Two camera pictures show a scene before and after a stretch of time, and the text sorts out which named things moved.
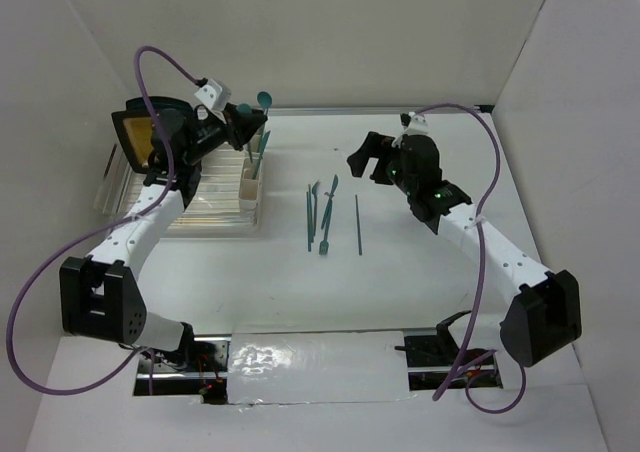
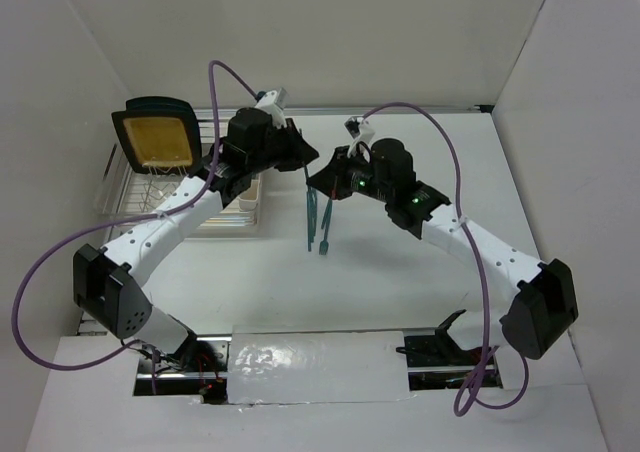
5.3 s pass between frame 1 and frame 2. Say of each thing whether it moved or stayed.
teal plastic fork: stayed
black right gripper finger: moved
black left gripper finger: moved
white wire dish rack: stayed
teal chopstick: stayed
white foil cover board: stayed
